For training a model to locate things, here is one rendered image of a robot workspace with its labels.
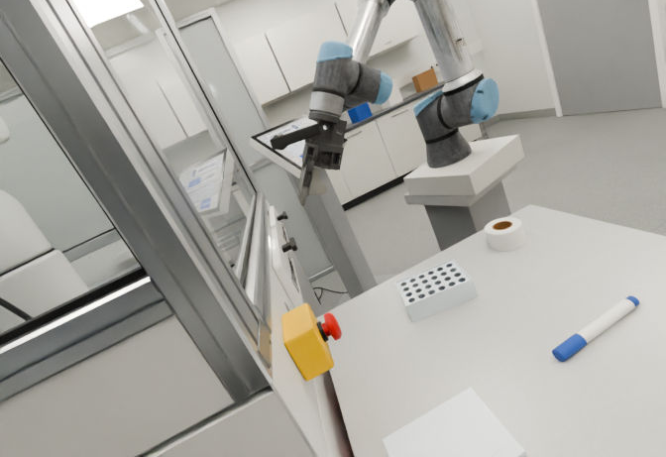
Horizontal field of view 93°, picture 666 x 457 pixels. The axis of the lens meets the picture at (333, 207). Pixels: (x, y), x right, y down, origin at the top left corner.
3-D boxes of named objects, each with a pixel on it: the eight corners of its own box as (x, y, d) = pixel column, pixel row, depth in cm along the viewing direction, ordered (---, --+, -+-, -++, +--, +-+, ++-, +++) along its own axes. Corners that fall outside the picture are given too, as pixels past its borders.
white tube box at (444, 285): (458, 274, 64) (452, 258, 63) (479, 296, 56) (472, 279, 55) (400, 296, 65) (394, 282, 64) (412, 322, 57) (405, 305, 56)
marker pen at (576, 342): (627, 301, 43) (625, 292, 43) (642, 307, 42) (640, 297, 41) (552, 357, 41) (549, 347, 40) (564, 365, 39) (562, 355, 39)
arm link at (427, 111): (436, 129, 118) (423, 93, 114) (469, 121, 106) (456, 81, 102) (416, 142, 112) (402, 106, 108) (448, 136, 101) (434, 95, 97)
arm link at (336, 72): (364, 49, 69) (330, 34, 65) (354, 100, 71) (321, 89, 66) (345, 55, 76) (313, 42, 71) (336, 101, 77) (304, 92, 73)
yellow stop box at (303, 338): (329, 335, 50) (310, 298, 48) (340, 365, 44) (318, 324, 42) (300, 350, 50) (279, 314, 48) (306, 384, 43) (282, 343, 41)
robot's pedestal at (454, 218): (496, 305, 154) (448, 163, 134) (566, 329, 128) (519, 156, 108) (458, 347, 142) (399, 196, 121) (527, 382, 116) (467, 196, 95)
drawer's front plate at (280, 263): (292, 258, 93) (276, 226, 90) (304, 308, 65) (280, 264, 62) (287, 261, 93) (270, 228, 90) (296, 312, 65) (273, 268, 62)
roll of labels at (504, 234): (521, 230, 68) (516, 213, 67) (530, 246, 62) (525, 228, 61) (487, 238, 71) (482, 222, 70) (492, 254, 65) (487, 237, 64)
